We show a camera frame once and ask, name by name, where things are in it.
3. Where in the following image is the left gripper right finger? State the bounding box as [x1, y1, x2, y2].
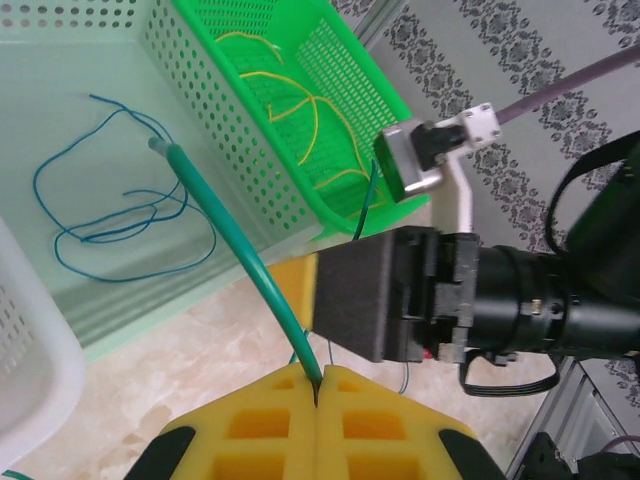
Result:
[316, 364, 507, 480]

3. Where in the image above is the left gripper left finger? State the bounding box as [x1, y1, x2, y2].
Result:
[123, 362, 319, 480]

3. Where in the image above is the thin green wire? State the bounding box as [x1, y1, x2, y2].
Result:
[352, 158, 379, 244]
[148, 138, 325, 396]

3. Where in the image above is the thin blue wire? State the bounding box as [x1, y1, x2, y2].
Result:
[32, 93, 190, 244]
[53, 189, 219, 282]

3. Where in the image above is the mint plastic basket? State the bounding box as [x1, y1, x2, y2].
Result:
[0, 0, 326, 364]

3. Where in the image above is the bright green plastic basket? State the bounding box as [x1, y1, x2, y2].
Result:
[172, 0, 432, 240]

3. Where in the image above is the white plastic basket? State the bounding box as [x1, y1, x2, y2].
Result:
[0, 214, 87, 469]

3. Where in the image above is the black ribbon cable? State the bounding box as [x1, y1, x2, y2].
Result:
[458, 349, 561, 399]

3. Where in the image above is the aluminium mounting rail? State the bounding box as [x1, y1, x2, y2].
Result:
[504, 357, 640, 480]

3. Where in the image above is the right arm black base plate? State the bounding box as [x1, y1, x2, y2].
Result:
[527, 430, 581, 480]

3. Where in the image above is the aluminium frame post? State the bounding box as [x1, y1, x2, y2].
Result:
[349, 0, 409, 44]

